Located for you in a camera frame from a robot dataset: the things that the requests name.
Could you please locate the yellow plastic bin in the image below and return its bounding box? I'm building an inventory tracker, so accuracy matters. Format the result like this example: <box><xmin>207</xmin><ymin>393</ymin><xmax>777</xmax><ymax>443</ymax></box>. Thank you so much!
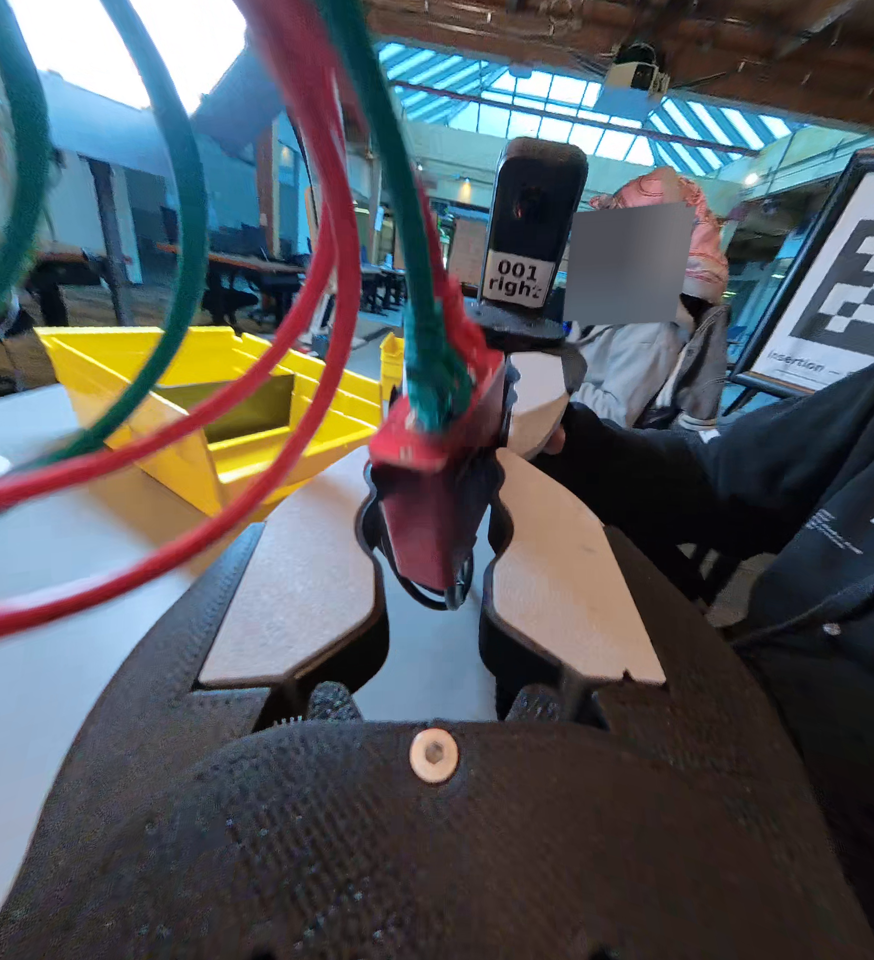
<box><xmin>379</xmin><ymin>332</ymin><xmax>408</xmax><ymax>402</ymax></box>
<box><xmin>35</xmin><ymin>324</ymin><xmax>385</xmax><ymax>520</ymax></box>

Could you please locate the person's torso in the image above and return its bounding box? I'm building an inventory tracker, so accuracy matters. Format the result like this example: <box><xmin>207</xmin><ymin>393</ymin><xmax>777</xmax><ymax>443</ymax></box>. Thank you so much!
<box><xmin>707</xmin><ymin>346</ymin><xmax>874</xmax><ymax>960</ymax></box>

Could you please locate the person's right hand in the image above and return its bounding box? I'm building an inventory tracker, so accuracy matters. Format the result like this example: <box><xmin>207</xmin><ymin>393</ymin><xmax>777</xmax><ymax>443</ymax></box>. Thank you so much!
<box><xmin>538</xmin><ymin>401</ymin><xmax>633</xmax><ymax>496</ymax></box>

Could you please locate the red ethernet cable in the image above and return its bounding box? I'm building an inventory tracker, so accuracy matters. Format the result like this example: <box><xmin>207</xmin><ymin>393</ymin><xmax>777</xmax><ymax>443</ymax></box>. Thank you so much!
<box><xmin>0</xmin><ymin>0</ymin><xmax>498</xmax><ymax>648</ymax></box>

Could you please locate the framed checkered sign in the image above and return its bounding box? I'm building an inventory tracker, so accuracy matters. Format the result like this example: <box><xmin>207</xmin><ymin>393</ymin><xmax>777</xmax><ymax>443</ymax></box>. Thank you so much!
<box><xmin>729</xmin><ymin>146</ymin><xmax>874</xmax><ymax>399</ymax></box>

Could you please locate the silver ventilation duct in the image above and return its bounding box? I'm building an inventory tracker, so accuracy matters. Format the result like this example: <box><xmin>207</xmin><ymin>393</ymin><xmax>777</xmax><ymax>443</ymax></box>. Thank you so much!
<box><xmin>189</xmin><ymin>41</ymin><xmax>310</xmax><ymax>159</ymax></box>

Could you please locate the green ethernet cable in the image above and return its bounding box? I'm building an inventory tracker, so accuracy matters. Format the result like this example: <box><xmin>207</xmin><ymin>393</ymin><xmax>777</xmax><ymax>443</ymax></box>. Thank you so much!
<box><xmin>0</xmin><ymin>0</ymin><xmax>479</xmax><ymax>537</ymax></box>

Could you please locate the red network switch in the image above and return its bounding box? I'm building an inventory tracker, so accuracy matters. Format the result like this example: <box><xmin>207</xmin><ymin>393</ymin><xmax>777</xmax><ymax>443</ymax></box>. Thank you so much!
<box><xmin>368</xmin><ymin>348</ymin><xmax>509</xmax><ymax>594</ymax></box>

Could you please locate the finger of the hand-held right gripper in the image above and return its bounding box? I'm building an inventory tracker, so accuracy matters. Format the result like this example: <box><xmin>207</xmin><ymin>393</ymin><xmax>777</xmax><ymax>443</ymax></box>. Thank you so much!
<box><xmin>506</xmin><ymin>351</ymin><xmax>571</xmax><ymax>461</ymax></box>

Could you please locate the ceiling mounted camera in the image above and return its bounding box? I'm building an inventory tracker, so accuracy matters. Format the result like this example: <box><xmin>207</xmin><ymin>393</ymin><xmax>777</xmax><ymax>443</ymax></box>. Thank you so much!
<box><xmin>603</xmin><ymin>41</ymin><xmax>670</xmax><ymax>99</ymax></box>

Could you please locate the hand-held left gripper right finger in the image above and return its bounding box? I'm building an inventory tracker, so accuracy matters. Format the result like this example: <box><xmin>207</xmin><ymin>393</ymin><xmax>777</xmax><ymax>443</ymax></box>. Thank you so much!
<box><xmin>480</xmin><ymin>447</ymin><xmax>669</xmax><ymax>699</ymax></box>

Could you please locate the black ethernet cable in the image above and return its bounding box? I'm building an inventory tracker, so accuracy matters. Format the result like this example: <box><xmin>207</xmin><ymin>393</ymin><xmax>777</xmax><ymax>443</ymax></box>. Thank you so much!
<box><xmin>399</xmin><ymin>551</ymin><xmax>475</xmax><ymax>610</ymax></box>

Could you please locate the black bin divider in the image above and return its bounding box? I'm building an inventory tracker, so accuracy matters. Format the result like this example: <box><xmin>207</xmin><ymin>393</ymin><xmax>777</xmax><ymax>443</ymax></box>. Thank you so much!
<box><xmin>155</xmin><ymin>375</ymin><xmax>295</xmax><ymax>444</ymax></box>

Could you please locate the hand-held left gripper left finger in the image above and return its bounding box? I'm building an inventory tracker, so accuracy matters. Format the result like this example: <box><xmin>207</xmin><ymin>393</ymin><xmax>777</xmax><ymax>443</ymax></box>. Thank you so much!
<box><xmin>197</xmin><ymin>448</ymin><xmax>393</xmax><ymax>691</ymax></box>

